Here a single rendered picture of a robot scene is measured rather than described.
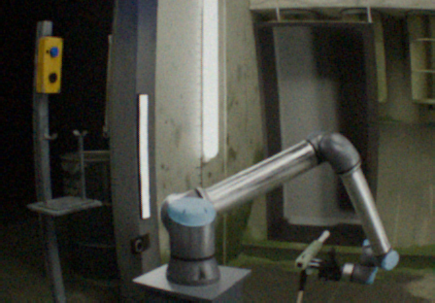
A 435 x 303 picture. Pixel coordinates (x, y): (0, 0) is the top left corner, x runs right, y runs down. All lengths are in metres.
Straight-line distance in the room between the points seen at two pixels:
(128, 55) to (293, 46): 0.93
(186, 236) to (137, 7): 1.31
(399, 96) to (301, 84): 1.30
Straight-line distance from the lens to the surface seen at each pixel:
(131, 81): 2.34
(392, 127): 3.73
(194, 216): 1.45
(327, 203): 2.83
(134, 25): 2.37
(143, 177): 2.35
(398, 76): 3.74
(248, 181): 1.68
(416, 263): 3.33
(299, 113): 2.70
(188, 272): 1.50
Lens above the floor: 1.23
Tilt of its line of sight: 4 degrees down
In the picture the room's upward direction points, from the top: straight up
